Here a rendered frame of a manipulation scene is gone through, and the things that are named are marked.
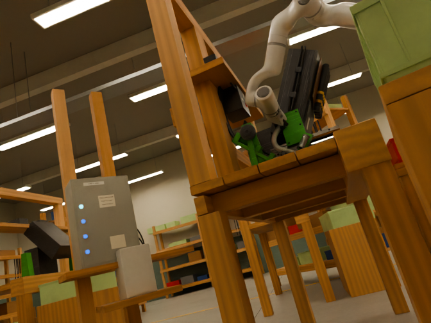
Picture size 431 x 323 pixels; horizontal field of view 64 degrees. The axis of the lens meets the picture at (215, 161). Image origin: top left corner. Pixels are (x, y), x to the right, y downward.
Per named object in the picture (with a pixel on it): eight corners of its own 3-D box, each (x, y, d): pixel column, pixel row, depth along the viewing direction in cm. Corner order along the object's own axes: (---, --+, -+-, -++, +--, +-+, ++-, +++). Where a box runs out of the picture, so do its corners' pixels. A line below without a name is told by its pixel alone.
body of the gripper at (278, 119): (283, 106, 172) (288, 118, 181) (267, 100, 178) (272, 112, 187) (276, 118, 171) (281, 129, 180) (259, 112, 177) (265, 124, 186)
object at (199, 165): (280, 206, 267) (246, 96, 294) (210, 179, 130) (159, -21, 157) (269, 209, 269) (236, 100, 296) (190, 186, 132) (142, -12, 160)
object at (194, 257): (263, 274, 970) (242, 198, 1033) (158, 300, 1026) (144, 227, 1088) (265, 272, 1022) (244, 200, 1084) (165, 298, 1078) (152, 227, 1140)
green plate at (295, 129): (310, 146, 187) (300, 116, 198) (308, 139, 181) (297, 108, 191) (290, 153, 190) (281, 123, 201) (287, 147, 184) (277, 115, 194)
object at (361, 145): (366, 198, 247) (359, 179, 251) (392, 159, 109) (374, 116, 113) (346, 204, 251) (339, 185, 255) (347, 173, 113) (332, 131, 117)
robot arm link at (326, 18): (410, 39, 129) (414, 51, 142) (424, 6, 126) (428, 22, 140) (294, 16, 156) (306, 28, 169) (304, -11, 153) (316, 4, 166)
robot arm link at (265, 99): (258, 113, 174) (275, 115, 169) (250, 98, 163) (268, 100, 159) (263, 99, 176) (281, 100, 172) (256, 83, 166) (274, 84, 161)
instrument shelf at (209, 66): (263, 117, 254) (261, 112, 255) (224, 62, 171) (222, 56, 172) (232, 129, 261) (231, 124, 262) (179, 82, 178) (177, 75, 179)
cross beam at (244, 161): (255, 170, 269) (252, 159, 272) (183, 122, 150) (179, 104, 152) (249, 172, 270) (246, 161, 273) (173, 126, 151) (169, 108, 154)
